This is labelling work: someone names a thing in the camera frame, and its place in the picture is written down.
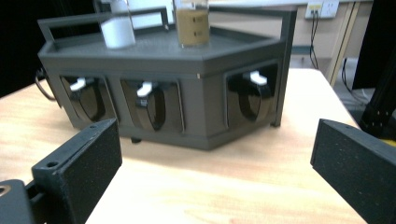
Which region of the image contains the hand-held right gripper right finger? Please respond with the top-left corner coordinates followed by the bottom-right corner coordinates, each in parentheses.
top-left (310, 118), bottom-right (396, 224)

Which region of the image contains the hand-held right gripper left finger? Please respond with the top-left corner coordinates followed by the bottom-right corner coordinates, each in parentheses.
top-left (24, 118), bottom-right (123, 224)

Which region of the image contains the dark grey spice rack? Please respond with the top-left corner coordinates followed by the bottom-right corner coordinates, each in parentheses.
top-left (36, 5), bottom-right (299, 151)

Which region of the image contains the glass jar with white powder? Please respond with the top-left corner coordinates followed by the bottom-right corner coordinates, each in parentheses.
top-left (98, 0), bottom-right (137, 50)

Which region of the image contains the glass jar with brown powder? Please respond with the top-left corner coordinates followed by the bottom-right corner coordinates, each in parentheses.
top-left (173, 0), bottom-right (211, 49)

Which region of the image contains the black metal stand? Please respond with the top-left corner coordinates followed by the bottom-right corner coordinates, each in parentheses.
top-left (358, 46), bottom-right (396, 140)

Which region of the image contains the black spice drawer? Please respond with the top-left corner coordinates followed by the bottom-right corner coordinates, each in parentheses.
top-left (120, 78), bottom-right (186, 133)
top-left (60, 76), bottom-right (118, 123)
top-left (224, 63), bottom-right (279, 129)

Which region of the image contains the brown cable loop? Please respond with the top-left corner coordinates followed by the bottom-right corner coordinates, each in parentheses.
top-left (34, 68), bottom-right (58, 103)

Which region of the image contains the black power cable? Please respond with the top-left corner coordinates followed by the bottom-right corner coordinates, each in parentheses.
top-left (309, 11), bottom-right (321, 70)

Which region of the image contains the white wall socket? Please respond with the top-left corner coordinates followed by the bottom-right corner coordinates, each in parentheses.
top-left (304, 0), bottom-right (341, 20)

